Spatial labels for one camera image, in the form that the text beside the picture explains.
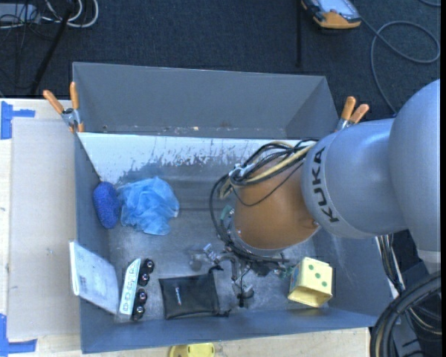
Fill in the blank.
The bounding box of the light blue crumpled cloth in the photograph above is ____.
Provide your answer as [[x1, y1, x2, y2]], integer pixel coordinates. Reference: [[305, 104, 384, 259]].
[[116, 176, 181, 237]]

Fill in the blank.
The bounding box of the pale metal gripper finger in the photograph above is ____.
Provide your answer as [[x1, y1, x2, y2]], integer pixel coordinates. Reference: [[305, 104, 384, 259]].
[[188, 242, 217, 271], [234, 273, 255, 309]]

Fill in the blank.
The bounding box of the white pack of black batteries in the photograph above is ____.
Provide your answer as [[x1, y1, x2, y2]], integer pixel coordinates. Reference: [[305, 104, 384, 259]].
[[118, 257, 156, 321]]

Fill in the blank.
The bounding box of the black pouch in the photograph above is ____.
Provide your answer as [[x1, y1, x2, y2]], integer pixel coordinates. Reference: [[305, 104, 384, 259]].
[[158, 266, 232, 321]]

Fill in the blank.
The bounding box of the pale flat board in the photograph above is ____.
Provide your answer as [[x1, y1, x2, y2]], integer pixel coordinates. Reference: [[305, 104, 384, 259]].
[[6, 117, 83, 344]]

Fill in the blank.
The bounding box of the grey metal bin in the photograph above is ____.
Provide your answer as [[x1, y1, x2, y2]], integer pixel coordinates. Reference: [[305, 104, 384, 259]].
[[71, 61, 398, 355]]

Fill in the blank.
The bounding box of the yellow cube with green dots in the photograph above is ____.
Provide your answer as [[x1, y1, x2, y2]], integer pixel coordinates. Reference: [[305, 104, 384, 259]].
[[286, 256, 335, 309]]

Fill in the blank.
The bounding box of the white paper packet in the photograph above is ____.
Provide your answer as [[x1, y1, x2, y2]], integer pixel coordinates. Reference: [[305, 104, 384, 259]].
[[68, 240, 120, 316]]

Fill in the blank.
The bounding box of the dark blue sponge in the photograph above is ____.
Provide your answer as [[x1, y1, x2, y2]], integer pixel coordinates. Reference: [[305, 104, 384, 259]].
[[92, 181, 122, 230]]

